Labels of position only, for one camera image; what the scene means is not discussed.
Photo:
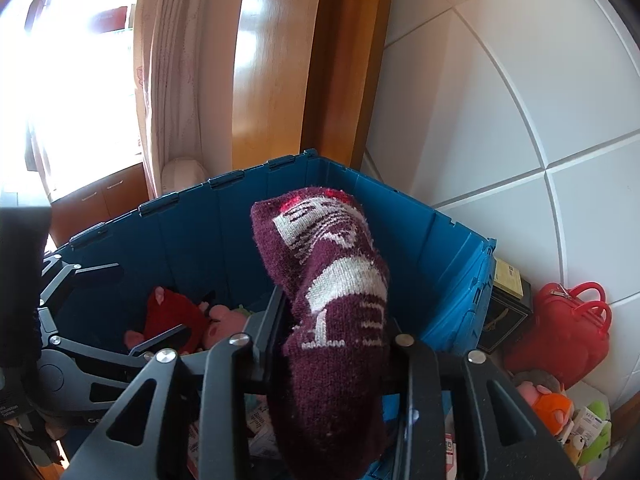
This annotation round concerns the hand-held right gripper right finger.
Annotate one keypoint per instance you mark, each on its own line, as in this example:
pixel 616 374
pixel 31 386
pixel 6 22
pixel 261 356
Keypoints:
pixel 430 385

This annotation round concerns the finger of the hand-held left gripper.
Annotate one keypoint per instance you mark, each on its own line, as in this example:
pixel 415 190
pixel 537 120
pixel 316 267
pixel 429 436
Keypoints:
pixel 165 337
pixel 95 270

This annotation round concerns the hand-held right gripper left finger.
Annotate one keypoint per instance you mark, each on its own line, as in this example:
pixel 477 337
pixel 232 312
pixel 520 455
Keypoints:
pixel 235 360

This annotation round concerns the pig plush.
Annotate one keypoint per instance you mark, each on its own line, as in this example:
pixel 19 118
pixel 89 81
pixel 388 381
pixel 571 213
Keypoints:
pixel 170 315

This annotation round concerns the maroon knit sock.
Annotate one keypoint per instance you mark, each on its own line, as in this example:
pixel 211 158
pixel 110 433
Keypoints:
pixel 340 360

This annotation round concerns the blue plastic crate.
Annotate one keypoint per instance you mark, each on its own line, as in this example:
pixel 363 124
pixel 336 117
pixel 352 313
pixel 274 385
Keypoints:
pixel 440 260

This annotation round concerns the wooden cabinet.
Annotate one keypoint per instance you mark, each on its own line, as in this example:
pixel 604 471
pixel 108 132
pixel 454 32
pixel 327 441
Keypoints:
pixel 95 200

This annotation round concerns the black gift box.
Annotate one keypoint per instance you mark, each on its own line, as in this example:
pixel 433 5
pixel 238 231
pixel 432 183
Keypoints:
pixel 502 320

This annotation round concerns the orange and pink plush toy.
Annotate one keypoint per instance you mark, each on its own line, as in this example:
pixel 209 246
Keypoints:
pixel 550 407

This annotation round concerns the beige round object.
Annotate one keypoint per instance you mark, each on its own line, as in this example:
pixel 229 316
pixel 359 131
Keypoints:
pixel 182 172

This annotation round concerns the red handbag case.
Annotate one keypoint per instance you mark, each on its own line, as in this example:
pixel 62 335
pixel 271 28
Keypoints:
pixel 555 340

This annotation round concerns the yellow sticky note pad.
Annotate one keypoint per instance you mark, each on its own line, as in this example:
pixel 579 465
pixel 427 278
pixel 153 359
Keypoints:
pixel 507 275

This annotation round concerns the white tissue packet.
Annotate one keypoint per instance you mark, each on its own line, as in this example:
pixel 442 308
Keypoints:
pixel 587 420

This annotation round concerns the green frog plush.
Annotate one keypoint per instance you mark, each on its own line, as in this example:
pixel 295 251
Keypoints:
pixel 597 442

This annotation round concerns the beige curtain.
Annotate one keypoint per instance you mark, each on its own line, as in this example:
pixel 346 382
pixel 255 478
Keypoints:
pixel 175 85

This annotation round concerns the wooden door frame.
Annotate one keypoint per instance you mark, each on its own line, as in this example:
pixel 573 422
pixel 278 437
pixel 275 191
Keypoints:
pixel 280 60

